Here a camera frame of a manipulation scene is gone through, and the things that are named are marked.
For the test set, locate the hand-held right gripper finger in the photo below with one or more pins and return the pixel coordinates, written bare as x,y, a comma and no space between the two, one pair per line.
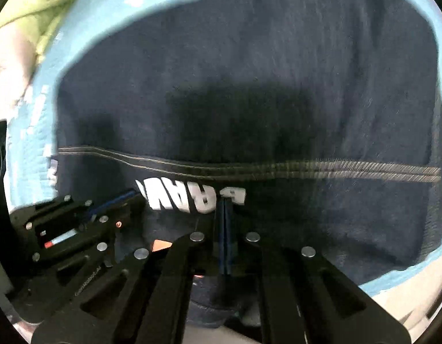
221,243
228,243

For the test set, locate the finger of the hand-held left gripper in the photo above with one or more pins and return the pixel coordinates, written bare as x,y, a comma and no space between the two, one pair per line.
63,209
106,231

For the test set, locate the dark denim jacket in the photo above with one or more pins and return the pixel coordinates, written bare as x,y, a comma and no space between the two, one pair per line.
242,79

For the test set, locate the teal candy-print bedspread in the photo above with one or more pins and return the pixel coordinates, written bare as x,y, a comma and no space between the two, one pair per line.
31,136

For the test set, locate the green and pink quilt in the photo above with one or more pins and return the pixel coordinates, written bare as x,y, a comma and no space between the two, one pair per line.
27,7

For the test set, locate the white bed frame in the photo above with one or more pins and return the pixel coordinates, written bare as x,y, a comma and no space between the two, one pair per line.
403,297

